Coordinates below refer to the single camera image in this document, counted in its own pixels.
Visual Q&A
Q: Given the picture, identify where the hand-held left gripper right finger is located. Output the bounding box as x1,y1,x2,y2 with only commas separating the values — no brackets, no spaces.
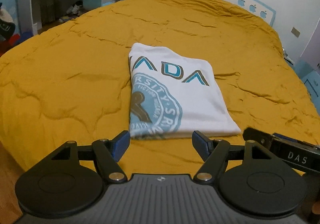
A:
192,130,274,183

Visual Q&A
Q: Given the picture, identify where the white printed sweatshirt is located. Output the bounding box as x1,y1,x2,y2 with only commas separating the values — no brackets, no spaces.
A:
128,43,242,141

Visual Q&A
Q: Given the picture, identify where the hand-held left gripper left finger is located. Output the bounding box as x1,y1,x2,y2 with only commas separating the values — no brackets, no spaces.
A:
50,130,130,183

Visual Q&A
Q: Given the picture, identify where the blue nightstand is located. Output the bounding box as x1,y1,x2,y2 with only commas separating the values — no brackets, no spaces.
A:
282,49,320,105

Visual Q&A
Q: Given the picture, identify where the yellow quilted bedspread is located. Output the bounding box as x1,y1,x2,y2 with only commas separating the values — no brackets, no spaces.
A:
0,0,320,182

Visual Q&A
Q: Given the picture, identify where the white black plush toy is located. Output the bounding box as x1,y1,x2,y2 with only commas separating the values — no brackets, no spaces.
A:
0,8,16,43

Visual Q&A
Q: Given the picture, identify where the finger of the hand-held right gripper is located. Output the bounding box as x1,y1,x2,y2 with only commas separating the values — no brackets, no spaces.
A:
274,133,320,149
243,127,273,151

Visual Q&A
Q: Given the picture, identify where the white sneaker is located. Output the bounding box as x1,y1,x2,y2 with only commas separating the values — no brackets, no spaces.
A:
65,1,84,16

